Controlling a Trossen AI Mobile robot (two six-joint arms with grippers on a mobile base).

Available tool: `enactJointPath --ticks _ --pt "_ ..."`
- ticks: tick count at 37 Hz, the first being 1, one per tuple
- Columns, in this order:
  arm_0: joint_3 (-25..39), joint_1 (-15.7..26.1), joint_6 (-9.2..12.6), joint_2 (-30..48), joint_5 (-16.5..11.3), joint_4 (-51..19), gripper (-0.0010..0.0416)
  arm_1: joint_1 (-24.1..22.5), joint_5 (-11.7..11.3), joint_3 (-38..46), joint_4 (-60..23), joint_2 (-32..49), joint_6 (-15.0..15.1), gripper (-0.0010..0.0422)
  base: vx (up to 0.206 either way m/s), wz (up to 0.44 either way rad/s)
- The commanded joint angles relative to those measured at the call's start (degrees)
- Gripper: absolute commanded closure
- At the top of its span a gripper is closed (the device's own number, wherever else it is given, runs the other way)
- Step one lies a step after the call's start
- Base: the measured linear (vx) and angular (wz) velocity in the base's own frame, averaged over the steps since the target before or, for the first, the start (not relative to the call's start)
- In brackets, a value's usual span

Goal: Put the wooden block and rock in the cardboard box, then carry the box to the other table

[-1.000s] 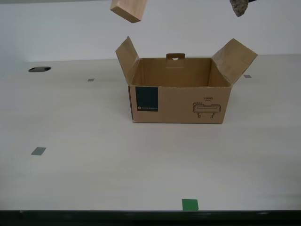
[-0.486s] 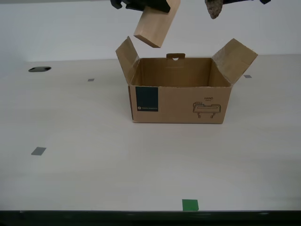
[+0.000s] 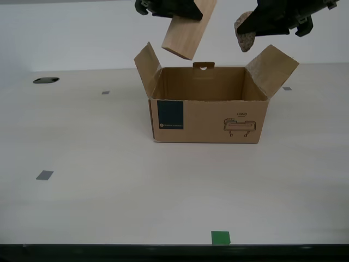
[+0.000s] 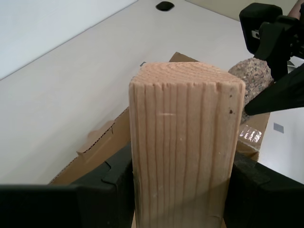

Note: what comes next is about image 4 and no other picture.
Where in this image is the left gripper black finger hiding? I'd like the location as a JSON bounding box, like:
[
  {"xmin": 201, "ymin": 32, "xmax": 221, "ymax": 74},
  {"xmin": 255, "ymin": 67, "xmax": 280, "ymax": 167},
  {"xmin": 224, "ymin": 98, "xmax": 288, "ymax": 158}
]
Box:
[
  {"xmin": 0, "ymin": 142, "xmax": 136, "ymax": 228},
  {"xmin": 224, "ymin": 154, "xmax": 304, "ymax": 228}
]

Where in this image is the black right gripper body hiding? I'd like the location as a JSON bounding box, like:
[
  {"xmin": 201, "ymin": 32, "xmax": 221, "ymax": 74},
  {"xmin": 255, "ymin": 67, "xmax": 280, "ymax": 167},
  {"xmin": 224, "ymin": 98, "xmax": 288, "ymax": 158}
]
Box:
[{"xmin": 256, "ymin": 15, "xmax": 304, "ymax": 83}]

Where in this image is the black table cable grommet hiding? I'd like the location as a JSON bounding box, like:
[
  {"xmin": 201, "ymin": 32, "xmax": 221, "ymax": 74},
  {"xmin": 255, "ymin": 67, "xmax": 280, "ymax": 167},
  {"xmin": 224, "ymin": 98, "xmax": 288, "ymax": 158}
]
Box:
[{"xmin": 155, "ymin": 1, "xmax": 175, "ymax": 11}]

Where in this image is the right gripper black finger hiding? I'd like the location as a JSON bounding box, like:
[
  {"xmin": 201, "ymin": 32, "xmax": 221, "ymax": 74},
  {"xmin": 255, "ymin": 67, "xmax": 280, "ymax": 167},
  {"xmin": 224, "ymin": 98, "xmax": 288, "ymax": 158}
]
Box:
[
  {"xmin": 244, "ymin": 68, "xmax": 304, "ymax": 116},
  {"xmin": 239, "ymin": 2, "xmax": 283, "ymax": 57}
]

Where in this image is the light wooden block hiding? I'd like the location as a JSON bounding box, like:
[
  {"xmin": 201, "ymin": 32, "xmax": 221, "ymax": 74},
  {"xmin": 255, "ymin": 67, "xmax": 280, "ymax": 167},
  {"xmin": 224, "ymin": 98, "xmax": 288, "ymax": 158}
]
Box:
[{"xmin": 129, "ymin": 61, "xmax": 247, "ymax": 228}]

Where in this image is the speckled granite rock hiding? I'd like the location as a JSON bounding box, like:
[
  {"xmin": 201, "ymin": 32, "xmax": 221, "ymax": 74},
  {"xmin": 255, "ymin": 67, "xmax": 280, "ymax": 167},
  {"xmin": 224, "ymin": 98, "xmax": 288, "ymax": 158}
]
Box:
[{"xmin": 228, "ymin": 58, "xmax": 276, "ymax": 125}]

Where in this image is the person bare forearm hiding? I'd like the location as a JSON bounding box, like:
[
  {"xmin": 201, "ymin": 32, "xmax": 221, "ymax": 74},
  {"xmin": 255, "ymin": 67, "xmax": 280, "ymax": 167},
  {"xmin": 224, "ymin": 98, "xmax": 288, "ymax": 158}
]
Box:
[{"xmin": 288, "ymin": 0, "xmax": 302, "ymax": 19}]

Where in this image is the brown cardboard box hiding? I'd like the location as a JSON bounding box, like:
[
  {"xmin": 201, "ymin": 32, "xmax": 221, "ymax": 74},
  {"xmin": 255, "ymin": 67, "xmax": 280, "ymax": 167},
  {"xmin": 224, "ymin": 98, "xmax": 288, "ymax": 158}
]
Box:
[{"xmin": 48, "ymin": 51, "xmax": 271, "ymax": 186}]

